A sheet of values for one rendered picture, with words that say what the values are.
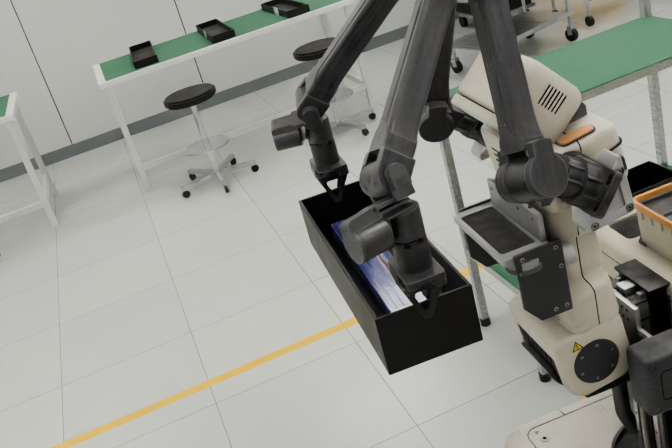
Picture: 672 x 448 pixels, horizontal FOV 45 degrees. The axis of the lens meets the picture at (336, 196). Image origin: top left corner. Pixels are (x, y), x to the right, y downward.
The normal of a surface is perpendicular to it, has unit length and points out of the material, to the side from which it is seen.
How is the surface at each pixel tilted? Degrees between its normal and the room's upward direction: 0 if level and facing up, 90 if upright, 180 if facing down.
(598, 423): 0
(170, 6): 90
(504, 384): 0
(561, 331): 8
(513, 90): 68
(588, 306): 90
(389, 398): 0
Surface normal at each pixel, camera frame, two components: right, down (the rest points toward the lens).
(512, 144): -0.89, 0.20
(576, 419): -0.26, -0.88
